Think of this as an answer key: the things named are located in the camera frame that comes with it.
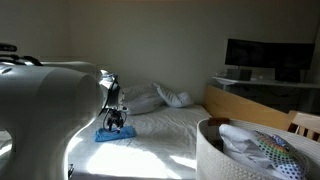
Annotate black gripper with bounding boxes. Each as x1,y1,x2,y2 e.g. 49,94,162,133
106,108,128,133

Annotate blue shirt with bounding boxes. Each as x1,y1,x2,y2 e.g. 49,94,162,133
94,125,138,143

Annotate white shirt with rainbow print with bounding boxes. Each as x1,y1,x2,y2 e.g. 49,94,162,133
218,123,309,180

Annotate white woven laundry basket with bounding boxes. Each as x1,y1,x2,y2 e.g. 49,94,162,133
195,116,320,180

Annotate crumpled white duvet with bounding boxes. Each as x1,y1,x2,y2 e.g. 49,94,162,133
121,83,168,117

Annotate mattress with white sheet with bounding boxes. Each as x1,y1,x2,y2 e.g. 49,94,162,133
65,104,213,180

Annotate white pillow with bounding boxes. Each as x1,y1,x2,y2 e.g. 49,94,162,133
152,82,195,109

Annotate wooden bed footboard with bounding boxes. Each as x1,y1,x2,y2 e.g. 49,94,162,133
202,83,292,132

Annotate dark box on desk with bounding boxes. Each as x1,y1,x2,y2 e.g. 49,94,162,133
226,68,253,82

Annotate white desk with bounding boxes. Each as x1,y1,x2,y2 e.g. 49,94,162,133
211,75,320,92

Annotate black computer monitor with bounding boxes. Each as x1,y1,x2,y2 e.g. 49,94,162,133
224,37,316,83

